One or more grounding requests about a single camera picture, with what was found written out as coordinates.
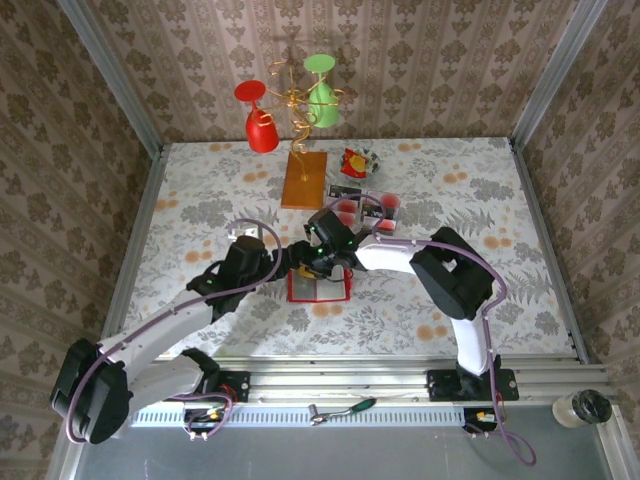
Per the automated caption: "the aluminium side rail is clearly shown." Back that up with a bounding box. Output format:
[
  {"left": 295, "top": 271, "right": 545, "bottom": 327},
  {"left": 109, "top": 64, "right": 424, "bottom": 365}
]
[{"left": 94, "top": 144, "right": 169, "bottom": 366}]

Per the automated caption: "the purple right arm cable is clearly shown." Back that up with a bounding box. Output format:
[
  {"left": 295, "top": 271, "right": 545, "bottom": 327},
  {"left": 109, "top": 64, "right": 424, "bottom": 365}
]
[{"left": 359, "top": 197, "right": 539, "bottom": 467}]

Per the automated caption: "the aluminium front rail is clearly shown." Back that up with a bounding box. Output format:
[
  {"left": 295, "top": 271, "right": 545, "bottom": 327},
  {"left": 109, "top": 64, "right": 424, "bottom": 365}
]
[{"left": 69, "top": 357, "right": 617, "bottom": 407}]

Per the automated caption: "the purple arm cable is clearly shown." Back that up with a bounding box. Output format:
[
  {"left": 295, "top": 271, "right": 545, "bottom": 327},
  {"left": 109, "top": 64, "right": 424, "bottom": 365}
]
[
  {"left": 359, "top": 197, "right": 539, "bottom": 467},
  {"left": 65, "top": 218, "right": 285, "bottom": 445}
]

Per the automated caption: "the aluminium frame post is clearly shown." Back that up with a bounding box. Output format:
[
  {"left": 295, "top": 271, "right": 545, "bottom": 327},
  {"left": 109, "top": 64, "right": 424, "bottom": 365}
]
[
  {"left": 57, "top": 0, "right": 164, "bottom": 156},
  {"left": 512, "top": 0, "right": 609, "bottom": 146}
]

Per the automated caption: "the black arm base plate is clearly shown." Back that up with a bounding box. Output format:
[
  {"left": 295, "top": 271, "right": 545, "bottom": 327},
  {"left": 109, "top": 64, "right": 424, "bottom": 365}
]
[
  {"left": 162, "top": 370, "right": 251, "bottom": 404},
  {"left": 427, "top": 368, "right": 520, "bottom": 402}
]

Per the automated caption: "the green plastic wine glass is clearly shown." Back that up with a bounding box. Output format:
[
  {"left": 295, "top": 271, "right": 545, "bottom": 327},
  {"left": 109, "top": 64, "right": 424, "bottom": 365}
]
[{"left": 303, "top": 53, "right": 342, "bottom": 129}]

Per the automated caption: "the floral patterned table cover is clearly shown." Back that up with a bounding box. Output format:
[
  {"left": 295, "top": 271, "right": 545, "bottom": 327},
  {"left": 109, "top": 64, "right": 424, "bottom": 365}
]
[{"left": 122, "top": 137, "right": 576, "bottom": 359}]

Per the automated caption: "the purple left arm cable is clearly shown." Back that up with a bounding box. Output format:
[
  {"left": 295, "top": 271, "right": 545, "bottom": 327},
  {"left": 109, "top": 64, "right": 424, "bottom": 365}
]
[{"left": 65, "top": 218, "right": 285, "bottom": 445}]

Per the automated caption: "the clear jar black lid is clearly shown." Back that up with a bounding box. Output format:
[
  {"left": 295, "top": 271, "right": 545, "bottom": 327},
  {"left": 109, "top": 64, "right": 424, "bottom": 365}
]
[{"left": 552, "top": 389, "right": 614, "bottom": 430}]

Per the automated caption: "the gold wire rack wooden base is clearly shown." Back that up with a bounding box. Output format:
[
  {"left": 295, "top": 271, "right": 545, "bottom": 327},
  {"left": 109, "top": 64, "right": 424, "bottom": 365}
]
[{"left": 267, "top": 59, "right": 349, "bottom": 211}]

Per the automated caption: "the slotted grey cable duct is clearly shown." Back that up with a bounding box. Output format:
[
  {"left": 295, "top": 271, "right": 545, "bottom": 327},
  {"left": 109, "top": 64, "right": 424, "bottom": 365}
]
[{"left": 130, "top": 403, "right": 466, "bottom": 429}]

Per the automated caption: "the red yellow snack packet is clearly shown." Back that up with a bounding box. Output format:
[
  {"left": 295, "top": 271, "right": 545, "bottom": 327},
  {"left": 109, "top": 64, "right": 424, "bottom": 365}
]
[{"left": 341, "top": 148, "right": 371, "bottom": 179}]

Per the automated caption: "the red plastic wine glass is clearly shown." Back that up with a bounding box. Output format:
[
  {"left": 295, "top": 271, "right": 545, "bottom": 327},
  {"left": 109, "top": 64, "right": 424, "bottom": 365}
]
[{"left": 233, "top": 79, "right": 280, "bottom": 154}]

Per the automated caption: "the black power connector bracket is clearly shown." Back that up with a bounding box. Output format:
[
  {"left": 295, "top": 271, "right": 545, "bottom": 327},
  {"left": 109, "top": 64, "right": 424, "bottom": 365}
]
[
  {"left": 463, "top": 407, "right": 501, "bottom": 435},
  {"left": 183, "top": 407, "right": 226, "bottom": 435}
]

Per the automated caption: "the clear acrylic card display stand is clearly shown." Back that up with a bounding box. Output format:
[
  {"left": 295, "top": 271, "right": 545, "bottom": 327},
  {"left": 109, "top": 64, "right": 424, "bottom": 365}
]
[{"left": 327, "top": 182, "right": 404, "bottom": 234}]

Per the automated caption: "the ratchet wrench green handle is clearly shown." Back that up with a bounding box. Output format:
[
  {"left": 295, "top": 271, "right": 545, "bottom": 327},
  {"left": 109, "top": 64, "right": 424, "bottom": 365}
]
[{"left": 308, "top": 397, "right": 378, "bottom": 427}]

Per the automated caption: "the red leather card holder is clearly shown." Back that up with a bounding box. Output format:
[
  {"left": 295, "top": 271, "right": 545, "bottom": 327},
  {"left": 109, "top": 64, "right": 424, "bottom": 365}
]
[{"left": 285, "top": 264, "right": 354, "bottom": 305}]

